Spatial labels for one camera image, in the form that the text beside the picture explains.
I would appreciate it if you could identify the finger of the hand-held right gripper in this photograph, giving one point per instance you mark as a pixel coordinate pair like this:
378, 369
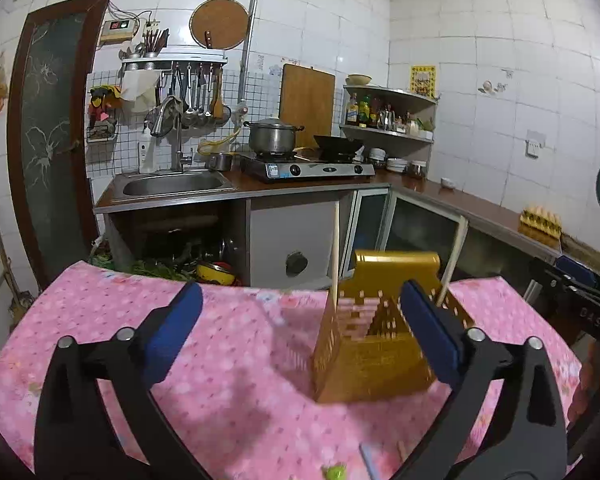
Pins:
545, 275
575, 267

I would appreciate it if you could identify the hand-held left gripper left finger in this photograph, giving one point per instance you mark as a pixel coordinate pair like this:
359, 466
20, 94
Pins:
175, 332

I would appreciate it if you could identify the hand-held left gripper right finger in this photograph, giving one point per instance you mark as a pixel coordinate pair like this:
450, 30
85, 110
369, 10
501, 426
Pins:
430, 332

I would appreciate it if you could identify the gold plastic utensil holder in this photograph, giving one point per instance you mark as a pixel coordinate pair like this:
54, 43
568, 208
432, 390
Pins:
370, 360

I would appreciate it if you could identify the person's right hand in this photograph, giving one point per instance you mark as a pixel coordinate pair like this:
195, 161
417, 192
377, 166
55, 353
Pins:
590, 375

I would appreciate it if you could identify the egg carton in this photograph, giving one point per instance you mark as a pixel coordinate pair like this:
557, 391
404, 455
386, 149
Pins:
540, 225

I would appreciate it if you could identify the yellow enamel bowl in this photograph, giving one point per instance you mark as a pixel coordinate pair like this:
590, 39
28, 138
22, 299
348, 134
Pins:
215, 272

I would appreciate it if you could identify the pink floral tablecloth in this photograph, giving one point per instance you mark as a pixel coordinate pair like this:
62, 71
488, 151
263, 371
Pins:
230, 410

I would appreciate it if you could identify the small white cup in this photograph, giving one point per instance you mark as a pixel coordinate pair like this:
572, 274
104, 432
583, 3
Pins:
447, 183

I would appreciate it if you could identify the stainless steel sink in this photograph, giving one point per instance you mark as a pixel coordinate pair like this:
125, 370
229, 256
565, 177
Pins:
170, 184

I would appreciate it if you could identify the kitchen counter cabinet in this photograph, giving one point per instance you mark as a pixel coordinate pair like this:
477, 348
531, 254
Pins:
295, 240

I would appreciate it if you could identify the glass jar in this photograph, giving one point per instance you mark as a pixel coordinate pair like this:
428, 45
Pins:
417, 170

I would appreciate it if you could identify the steel mug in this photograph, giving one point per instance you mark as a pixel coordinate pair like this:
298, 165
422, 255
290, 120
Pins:
219, 161

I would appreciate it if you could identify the white soap bottle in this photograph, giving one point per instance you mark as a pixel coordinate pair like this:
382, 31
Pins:
147, 152

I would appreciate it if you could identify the stack of white bowls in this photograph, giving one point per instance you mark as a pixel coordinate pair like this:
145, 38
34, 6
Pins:
377, 154

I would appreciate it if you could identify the metal faucet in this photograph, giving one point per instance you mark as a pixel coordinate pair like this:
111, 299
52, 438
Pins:
178, 145

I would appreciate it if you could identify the wooden broom stick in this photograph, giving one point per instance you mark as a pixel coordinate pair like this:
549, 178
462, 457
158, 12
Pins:
2, 255

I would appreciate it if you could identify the steel gas stove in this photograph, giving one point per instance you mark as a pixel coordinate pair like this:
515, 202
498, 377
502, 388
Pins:
310, 169

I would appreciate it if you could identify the black wok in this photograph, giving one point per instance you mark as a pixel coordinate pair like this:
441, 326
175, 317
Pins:
337, 146

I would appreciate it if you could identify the metal strainer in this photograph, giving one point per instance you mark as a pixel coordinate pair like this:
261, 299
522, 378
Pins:
161, 119

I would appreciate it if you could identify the metal kettle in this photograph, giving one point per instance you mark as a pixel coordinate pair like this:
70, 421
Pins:
386, 119

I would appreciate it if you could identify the steel cooking pot with lid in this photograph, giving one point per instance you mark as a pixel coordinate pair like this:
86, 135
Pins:
272, 137

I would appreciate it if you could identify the hanging metal ladle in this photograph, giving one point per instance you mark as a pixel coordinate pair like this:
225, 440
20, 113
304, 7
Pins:
202, 112
191, 115

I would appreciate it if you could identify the green bottle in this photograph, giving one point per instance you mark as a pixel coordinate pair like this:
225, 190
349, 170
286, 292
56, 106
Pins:
364, 112

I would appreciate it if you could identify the yellow label bottle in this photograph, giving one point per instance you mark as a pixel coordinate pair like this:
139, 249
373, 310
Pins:
352, 112

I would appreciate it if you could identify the dark glass wooden door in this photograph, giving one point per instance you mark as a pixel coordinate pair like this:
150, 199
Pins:
50, 135

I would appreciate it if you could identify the wooden spatula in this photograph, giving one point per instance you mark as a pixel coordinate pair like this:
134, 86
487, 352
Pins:
218, 102

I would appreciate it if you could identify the white plastic bag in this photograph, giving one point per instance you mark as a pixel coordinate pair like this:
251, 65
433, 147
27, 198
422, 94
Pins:
137, 90

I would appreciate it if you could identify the wooden cutting board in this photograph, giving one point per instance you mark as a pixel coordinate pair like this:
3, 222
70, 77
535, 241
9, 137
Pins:
307, 105

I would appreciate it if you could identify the cream bowl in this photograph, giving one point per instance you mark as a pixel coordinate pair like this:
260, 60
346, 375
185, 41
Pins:
358, 80

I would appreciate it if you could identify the utensil cup with chopsticks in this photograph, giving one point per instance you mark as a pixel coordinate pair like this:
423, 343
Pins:
154, 47

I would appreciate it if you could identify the white control box with display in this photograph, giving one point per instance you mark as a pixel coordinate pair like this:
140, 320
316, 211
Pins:
117, 30

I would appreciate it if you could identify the round woven lid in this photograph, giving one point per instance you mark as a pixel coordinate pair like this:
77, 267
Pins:
220, 22

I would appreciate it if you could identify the corner wall shelf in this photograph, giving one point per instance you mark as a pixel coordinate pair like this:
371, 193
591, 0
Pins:
405, 97

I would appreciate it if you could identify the yellow wall poster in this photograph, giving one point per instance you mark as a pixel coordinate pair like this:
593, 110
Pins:
423, 81

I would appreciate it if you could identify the metal utensil wall rack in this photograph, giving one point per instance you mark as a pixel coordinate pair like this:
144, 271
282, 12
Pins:
180, 57

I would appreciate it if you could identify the grey wall pipe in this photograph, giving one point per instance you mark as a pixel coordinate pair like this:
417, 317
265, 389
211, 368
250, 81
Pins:
247, 35

